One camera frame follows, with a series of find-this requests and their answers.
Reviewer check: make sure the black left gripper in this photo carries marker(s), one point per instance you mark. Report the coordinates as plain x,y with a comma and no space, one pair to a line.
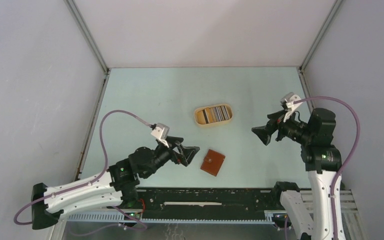
186,153

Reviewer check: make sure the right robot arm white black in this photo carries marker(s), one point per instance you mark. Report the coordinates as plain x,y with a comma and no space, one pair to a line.
322,162

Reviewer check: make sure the brown leather card holder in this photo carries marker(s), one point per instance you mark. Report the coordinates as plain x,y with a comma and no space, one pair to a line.
212,162

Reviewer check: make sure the white toothed cable duct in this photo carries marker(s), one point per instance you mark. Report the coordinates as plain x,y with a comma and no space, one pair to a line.
117,217

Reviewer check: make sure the aluminium frame rail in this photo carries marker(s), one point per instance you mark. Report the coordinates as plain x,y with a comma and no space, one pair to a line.
258,199

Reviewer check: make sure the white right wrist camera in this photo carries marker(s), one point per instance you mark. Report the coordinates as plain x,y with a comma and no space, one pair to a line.
290,103

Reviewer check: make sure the stack of credit cards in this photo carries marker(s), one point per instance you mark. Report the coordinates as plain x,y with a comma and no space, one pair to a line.
214,114

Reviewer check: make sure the beige oval card tray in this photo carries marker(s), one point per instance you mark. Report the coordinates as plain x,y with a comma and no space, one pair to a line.
211,125

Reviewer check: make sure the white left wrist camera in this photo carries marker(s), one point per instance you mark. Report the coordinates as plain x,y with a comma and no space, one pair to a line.
160,132

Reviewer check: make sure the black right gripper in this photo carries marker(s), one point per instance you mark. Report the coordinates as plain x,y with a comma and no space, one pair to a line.
278,116

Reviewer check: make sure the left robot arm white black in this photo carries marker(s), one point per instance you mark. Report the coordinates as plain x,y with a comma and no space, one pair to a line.
117,186

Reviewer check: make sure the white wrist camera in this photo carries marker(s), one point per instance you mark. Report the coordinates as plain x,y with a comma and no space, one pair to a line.
290,103
160,132

